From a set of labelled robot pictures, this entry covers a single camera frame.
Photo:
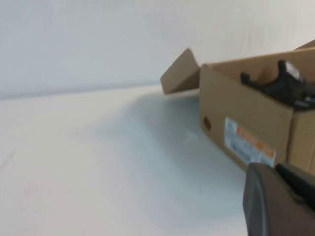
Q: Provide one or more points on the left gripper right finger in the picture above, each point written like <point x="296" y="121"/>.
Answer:
<point x="302" y="186"/>

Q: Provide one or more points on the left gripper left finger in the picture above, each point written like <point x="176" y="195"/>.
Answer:
<point x="270" y="209"/>

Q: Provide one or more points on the black mesh sneaker with laces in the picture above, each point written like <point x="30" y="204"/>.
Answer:
<point x="278" y="86"/>

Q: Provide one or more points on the white orange box label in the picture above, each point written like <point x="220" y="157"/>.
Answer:
<point x="248" y="140"/>

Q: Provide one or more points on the brown cardboard shoe box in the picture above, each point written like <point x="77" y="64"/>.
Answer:
<point x="246" y="103"/>

